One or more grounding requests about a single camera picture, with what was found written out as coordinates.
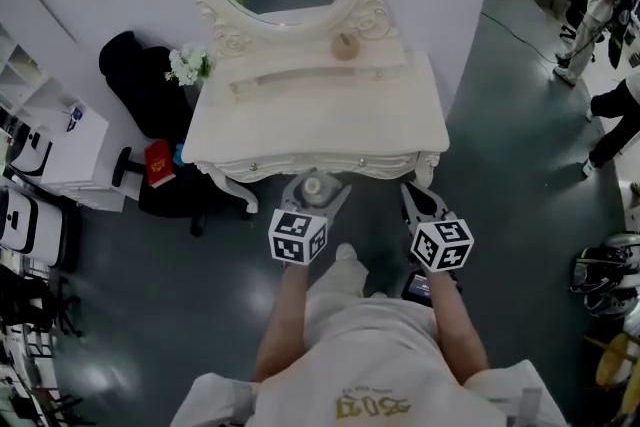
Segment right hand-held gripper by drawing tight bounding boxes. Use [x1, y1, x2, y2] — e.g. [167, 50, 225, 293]
[399, 182, 475, 274]

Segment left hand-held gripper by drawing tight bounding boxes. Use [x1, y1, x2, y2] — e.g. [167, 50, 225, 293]
[268, 173, 353, 269]

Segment person's left forearm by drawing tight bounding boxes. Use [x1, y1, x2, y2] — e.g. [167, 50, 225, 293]
[253, 262, 314, 384]

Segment person's right forearm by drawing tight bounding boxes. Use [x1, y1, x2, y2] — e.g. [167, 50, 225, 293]
[427, 270, 490, 387]

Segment white dressing table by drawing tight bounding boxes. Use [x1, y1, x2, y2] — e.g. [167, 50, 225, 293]
[180, 27, 451, 215]

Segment person's beige trouser leg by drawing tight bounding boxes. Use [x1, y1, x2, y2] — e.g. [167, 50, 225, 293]
[304, 242, 371, 316]

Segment black device with screen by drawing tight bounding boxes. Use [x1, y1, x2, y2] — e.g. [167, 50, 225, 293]
[401, 270, 462, 304]

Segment red book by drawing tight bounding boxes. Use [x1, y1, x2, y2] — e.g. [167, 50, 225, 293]
[144, 138, 177, 189]

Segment person's white shirt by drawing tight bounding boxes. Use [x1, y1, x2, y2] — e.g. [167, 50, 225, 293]
[169, 297, 569, 427]

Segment white flower bouquet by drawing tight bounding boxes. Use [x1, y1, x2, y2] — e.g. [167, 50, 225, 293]
[163, 42, 217, 87]

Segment pile of helmets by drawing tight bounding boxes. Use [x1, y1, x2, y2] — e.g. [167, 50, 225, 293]
[568, 232, 640, 319]

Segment black office chair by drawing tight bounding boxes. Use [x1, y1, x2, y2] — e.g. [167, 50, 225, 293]
[97, 30, 254, 237]

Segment yellow stool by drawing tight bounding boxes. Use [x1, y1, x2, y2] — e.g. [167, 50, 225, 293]
[583, 330, 640, 419]

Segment white shelf cabinet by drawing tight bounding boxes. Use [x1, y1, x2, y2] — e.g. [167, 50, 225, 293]
[0, 0, 127, 213]

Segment white and black appliance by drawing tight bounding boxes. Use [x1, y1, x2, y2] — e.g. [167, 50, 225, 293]
[0, 187, 69, 269]

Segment black floor cable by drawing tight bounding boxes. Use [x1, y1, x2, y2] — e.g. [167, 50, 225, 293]
[479, 11, 571, 65]

